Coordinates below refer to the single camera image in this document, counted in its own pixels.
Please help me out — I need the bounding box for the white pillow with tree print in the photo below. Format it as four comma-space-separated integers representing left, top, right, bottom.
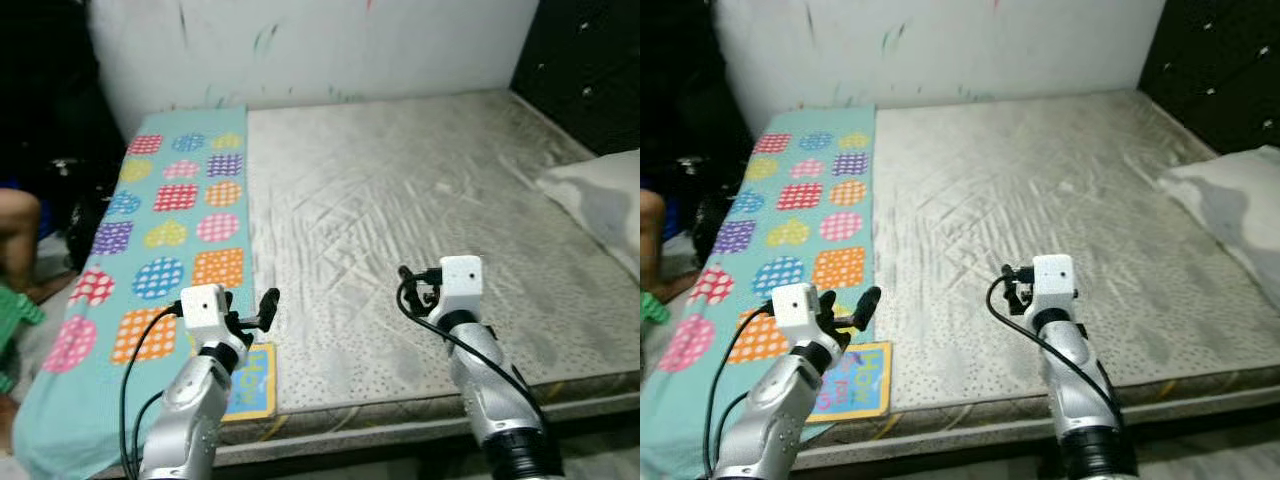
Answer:
1158, 146, 1280, 286
535, 150, 641, 281

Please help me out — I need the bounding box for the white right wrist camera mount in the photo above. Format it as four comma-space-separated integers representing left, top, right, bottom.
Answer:
438, 256, 486, 323
1032, 255, 1078, 319

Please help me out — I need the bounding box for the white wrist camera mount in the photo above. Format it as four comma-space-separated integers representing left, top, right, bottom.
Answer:
1032, 255, 1078, 319
770, 283, 823, 346
180, 285, 229, 346
438, 256, 486, 323

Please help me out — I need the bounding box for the person's bare leg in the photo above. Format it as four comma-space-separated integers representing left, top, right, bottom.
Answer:
640, 190, 669, 286
0, 188, 43, 296

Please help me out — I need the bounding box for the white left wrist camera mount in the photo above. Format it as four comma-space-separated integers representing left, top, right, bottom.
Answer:
180, 285, 229, 346
770, 283, 823, 346

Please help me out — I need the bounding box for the black tufted headboard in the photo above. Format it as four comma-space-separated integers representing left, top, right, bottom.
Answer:
1138, 0, 1280, 156
510, 0, 641, 156

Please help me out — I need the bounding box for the teal blanket with colourful patches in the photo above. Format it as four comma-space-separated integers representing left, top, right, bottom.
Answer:
12, 105, 251, 480
640, 105, 878, 480

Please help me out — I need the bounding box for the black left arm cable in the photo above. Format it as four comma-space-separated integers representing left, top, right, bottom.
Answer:
700, 300, 776, 480
118, 300, 186, 480

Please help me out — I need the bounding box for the black bag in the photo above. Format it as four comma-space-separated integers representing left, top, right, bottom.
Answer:
680, 155, 731, 261
55, 155, 106, 271

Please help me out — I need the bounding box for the grey bed base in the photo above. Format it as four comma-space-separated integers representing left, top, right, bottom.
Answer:
790, 385, 1280, 471
100, 395, 641, 471

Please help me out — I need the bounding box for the grey quilted mattress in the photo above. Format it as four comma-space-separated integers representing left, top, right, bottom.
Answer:
100, 90, 641, 441
800, 90, 1280, 441

